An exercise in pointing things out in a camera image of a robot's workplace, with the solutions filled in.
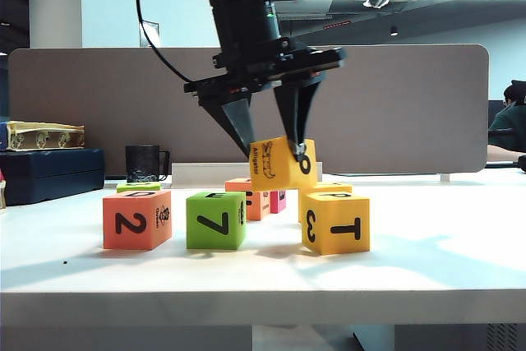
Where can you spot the white divider foot bracket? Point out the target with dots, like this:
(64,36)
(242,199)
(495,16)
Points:
(445,178)

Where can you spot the green block number 7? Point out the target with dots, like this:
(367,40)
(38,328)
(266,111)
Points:
(209,240)

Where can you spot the yellow foam number block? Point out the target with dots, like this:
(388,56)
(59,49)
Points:
(333,187)

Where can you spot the pink foam block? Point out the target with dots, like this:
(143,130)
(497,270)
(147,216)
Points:
(280,204)

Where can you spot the small black desk item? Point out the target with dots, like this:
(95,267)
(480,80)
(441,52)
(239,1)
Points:
(523,164)

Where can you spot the plain green foam block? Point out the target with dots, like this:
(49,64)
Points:
(137,187)

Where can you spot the brown-grey desk divider panel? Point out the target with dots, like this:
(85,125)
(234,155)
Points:
(411,121)

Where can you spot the yellow block number 3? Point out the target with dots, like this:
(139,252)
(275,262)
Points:
(341,244)

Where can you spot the orange block number 2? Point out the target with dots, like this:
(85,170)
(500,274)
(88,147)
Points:
(131,240)

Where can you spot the red ceiling sign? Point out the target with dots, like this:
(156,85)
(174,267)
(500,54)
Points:
(338,24)

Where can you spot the grey vent grille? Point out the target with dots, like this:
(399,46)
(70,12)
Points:
(502,338)

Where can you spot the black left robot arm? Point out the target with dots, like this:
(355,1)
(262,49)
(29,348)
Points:
(242,10)

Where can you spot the red and white item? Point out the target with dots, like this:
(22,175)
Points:
(3,190)

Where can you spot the round ceiling spot lamp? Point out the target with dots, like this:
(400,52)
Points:
(394,31)

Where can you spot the gold cream box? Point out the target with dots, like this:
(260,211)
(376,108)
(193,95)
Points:
(45,137)

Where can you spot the yellow block with alligator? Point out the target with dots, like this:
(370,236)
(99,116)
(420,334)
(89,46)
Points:
(283,174)

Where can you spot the orange block letter F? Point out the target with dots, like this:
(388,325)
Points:
(257,208)

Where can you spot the dark blue case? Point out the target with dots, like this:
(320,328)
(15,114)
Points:
(49,178)

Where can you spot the person in dark green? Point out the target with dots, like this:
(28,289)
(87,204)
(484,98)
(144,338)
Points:
(507,125)

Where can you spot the black mug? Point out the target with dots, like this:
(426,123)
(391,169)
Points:
(141,164)

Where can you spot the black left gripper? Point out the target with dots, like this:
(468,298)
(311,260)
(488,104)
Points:
(287,63)

